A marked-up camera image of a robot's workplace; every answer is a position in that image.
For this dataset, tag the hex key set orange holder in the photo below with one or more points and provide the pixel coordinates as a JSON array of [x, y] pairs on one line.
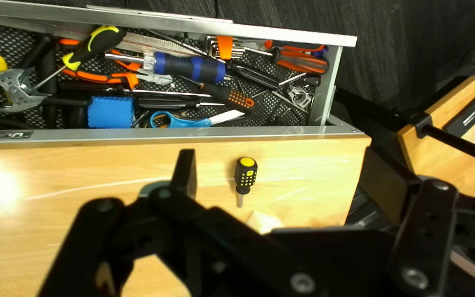
[[224, 45]]

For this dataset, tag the silver adjustable wrench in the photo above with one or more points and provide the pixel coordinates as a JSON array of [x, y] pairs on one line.
[[10, 84]]

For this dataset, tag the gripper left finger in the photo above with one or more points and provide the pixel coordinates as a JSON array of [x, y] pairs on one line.
[[204, 231]]

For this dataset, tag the small metal clamp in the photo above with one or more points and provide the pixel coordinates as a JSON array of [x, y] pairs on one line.
[[299, 95]]

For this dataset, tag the thin black screwdriver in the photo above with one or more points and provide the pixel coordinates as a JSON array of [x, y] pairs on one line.
[[159, 103]]

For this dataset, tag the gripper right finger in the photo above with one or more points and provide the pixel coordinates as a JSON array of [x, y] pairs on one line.
[[427, 231]]

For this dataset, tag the tool cabinet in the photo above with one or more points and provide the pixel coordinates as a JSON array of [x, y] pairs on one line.
[[221, 29]]

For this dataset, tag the blue ribbed block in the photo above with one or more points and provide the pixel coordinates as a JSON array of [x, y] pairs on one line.
[[109, 112]]

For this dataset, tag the steel ruler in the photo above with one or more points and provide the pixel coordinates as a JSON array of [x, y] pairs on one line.
[[151, 42]]

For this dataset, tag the stubby black yellow screwdriver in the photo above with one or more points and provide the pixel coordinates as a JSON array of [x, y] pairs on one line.
[[245, 173]]

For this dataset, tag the wooden workbench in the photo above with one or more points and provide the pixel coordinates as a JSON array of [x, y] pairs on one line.
[[431, 152]]

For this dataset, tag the long yellow black screwdriver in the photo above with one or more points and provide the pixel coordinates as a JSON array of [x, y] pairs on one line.
[[97, 41]]

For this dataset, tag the black orange dotted screwdriver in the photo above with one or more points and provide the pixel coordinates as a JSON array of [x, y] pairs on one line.
[[237, 99]]

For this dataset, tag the drawer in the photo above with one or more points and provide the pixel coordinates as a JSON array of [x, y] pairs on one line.
[[179, 134]]

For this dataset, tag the orange black cutting pliers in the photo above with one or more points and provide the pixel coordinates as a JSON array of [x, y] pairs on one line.
[[303, 64]]

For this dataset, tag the blue black ratchet screwdriver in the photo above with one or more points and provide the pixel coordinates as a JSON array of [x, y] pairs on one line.
[[188, 66]]

